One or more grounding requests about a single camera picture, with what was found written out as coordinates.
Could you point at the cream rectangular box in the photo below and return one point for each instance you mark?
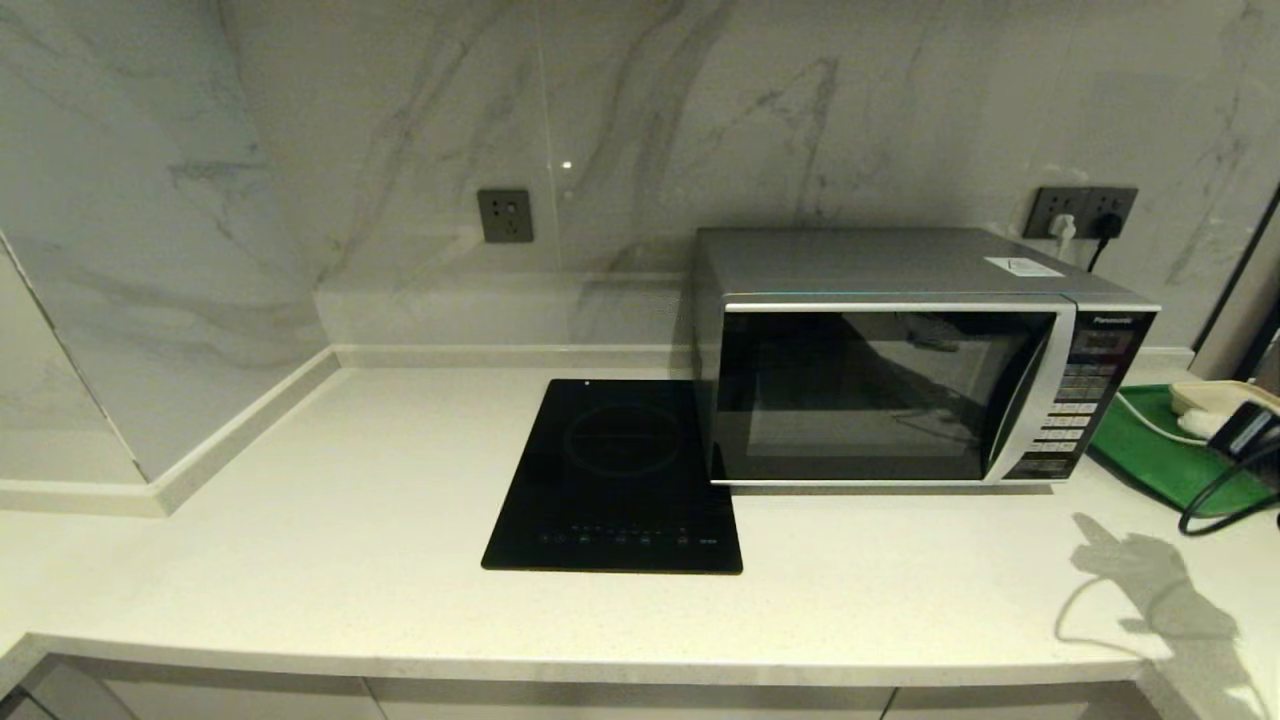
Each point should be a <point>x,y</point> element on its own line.
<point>1215,395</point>

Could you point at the black induction cooktop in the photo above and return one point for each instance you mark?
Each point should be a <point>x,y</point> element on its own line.
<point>615,480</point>

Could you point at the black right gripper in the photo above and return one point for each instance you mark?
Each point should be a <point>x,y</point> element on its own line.
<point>1250,432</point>

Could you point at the green plastic tray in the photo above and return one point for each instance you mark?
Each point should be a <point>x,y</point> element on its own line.
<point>1140,455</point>

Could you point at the white power plug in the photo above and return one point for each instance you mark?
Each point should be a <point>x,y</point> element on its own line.
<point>1063,229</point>

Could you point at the grey double wall socket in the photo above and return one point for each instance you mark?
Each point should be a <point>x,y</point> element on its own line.
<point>1085,203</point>

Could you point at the dark tall frame edge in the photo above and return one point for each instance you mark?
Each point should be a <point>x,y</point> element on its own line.
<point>1235,265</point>

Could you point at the beige cabinet corner panel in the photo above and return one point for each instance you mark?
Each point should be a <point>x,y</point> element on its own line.
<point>80,695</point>

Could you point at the grey single wall socket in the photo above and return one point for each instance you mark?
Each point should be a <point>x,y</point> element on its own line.
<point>505,216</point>

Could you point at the microwave door with dark glass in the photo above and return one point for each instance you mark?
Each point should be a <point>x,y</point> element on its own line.
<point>880,400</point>

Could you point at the silver microwave oven body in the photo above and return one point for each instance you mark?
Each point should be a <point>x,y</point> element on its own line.
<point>860,260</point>

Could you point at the white paper sheet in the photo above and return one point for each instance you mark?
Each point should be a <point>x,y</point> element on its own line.
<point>1025,267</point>

